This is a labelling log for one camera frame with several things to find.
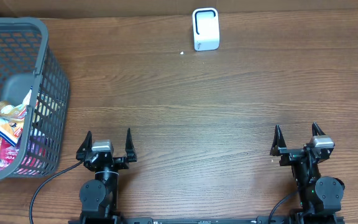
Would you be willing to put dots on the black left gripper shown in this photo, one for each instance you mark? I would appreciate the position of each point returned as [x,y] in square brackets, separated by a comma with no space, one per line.
[123,163]

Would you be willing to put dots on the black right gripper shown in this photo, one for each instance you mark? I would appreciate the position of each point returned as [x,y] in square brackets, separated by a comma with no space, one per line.
[289,155]

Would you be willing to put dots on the pink purple sanitary pad pack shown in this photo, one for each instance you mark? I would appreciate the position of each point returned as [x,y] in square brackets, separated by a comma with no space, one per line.
[8,154]

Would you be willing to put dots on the yellow blue snack bag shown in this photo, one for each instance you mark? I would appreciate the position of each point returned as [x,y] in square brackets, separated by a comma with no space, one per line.
[12,124]

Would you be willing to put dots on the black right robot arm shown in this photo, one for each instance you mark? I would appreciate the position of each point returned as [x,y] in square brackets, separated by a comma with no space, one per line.
[320,196]

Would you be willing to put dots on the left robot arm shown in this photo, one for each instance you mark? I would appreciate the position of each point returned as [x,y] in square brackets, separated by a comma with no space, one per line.
[99,195]

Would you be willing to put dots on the white barcode scanner stand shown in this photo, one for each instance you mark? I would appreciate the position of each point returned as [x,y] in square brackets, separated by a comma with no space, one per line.
[206,34]

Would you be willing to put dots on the grey plastic mesh basket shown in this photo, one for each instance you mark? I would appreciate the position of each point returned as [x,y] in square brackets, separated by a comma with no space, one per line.
[28,67]

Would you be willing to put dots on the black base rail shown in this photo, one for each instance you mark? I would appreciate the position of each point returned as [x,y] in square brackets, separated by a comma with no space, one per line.
[258,220]

